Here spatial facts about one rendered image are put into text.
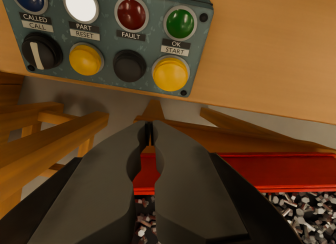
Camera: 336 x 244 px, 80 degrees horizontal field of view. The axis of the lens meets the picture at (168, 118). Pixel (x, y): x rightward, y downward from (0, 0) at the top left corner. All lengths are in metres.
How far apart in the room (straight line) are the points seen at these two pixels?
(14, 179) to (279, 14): 0.48
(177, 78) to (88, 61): 0.07
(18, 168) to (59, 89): 0.78
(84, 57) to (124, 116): 0.96
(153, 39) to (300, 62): 0.16
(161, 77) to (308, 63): 0.16
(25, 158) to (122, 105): 0.72
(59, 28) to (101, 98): 0.97
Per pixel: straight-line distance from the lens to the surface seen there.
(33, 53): 0.19
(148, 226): 0.28
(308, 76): 0.26
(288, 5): 0.25
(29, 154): 0.50
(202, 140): 0.32
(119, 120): 1.13
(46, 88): 1.24
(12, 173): 0.47
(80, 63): 0.18
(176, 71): 0.16
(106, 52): 0.18
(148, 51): 0.17
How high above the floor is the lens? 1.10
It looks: 81 degrees down
